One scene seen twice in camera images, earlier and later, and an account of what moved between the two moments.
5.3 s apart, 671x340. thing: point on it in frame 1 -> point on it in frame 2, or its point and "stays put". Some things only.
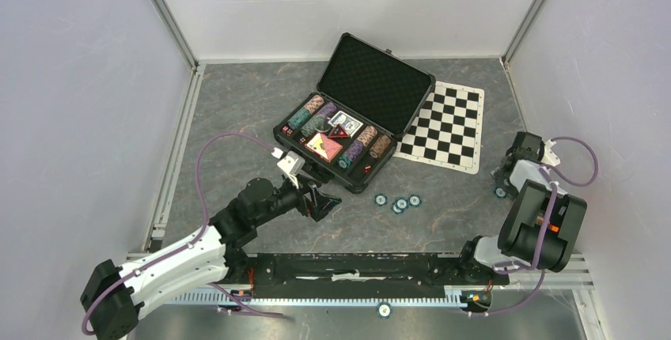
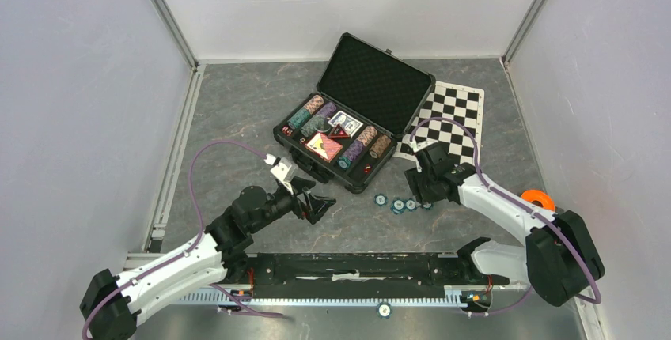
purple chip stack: x=354 y=150 stays put
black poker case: x=367 y=99 stays put
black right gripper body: x=500 y=180 -> x=421 y=183
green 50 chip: x=384 y=311 stays put
